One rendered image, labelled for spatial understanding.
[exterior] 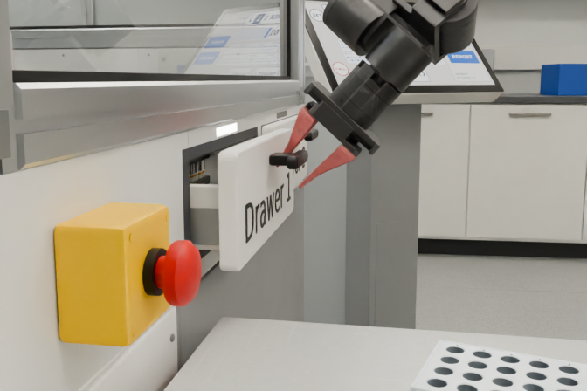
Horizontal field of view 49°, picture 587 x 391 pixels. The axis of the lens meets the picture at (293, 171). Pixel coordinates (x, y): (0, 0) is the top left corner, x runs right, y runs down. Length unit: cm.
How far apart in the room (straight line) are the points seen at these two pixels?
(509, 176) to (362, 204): 210
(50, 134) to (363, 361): 32
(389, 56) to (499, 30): 372
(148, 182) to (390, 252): 128
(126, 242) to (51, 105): 9
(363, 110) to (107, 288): 40
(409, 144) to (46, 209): 141
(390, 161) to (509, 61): 273
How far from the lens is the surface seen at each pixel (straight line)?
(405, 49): 70
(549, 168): 377
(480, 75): 177
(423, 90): 161
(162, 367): 58
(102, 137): 44
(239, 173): 59
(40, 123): 39
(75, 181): 42
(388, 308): 179
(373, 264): 173
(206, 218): 61
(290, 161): 67
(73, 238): 39
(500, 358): 50
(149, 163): 52
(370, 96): 70
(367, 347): 59
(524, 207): 378
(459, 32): 73
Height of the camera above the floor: 99
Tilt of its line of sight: 8 degrees down
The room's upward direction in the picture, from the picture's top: straight up
